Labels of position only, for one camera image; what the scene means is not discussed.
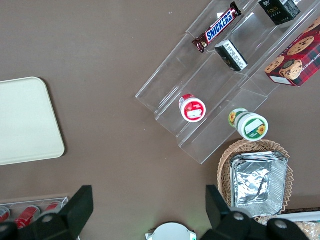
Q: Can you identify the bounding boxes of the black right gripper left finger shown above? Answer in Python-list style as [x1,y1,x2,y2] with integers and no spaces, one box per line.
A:
[17,185,95,240]

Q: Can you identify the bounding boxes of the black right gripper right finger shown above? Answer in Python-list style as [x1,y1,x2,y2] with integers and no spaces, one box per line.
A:
[202,184,255,240]

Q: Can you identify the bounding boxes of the aluminium foil tray stack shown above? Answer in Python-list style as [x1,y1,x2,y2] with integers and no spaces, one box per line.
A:
[229,151,289,218]

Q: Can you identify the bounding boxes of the light wicker basket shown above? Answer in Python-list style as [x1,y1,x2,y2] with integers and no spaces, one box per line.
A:
[217,139,295,225]

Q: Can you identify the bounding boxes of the cream plastic tray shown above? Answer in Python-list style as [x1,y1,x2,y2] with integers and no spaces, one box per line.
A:
[0,76,66,166]

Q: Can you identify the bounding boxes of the clear acrylic bottle rack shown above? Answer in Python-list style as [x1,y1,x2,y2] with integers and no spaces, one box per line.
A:
[0,196,70,226]

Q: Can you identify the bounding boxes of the red cola bottle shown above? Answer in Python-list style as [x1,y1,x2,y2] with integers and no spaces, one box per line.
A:
[41,201,63,216]
[0,206,12,225]
[13,204,42,230]

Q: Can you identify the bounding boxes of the white plastic snack bin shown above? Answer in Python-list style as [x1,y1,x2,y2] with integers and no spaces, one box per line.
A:
[282,211,320,222]

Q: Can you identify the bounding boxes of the clear cracker snack pack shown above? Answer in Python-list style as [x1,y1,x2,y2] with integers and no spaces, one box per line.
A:
[298,219,320,240]

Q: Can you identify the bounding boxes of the green sunflower lidded cup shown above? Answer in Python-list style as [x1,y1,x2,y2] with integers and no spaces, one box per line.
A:
[228,107,270,142]

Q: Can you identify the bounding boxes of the red lidded yogurt cup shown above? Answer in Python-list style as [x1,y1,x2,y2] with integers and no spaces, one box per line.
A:
[178,93,207,123]

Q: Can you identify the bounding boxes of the clear acrylic stepped display stand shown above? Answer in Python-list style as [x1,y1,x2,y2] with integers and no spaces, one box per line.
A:
[134,0,320,165]

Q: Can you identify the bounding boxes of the black box with white label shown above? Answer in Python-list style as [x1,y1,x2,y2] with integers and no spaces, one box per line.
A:
[214,39,249,73]

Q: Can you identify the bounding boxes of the red tartan cookie box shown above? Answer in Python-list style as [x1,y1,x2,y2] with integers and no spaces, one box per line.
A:
[264,17,320,88]

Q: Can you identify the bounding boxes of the Snickers chocolate bar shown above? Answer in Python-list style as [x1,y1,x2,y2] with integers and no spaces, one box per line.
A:
[191,1,243,55]

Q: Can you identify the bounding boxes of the black box with gold print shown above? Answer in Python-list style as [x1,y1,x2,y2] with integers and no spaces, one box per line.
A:
[257,0,302,27]

